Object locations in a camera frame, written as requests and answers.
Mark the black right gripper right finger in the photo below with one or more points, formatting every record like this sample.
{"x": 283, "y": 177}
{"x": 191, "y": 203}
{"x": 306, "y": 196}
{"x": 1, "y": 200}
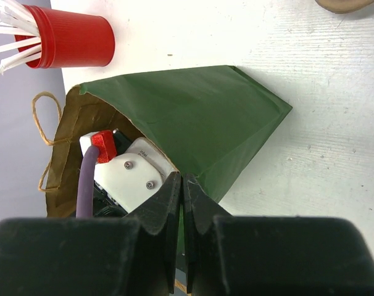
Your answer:
{"x": 270, "y": 255}

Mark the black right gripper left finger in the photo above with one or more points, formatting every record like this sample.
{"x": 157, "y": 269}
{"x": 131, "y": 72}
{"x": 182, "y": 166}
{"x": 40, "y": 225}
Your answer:
{"x": 133, "y": 255}

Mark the green brown paper bag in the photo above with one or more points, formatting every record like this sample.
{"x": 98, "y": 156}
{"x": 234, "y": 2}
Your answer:
{"x": 209, "y": 122}

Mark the red straw holder cup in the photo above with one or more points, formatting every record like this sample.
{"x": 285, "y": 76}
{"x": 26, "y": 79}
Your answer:
{"x": 72, "y": 40}

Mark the white wrapped straws bundle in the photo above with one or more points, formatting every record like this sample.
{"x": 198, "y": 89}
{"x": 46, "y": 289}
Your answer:
{"x": 19, "y": 23}

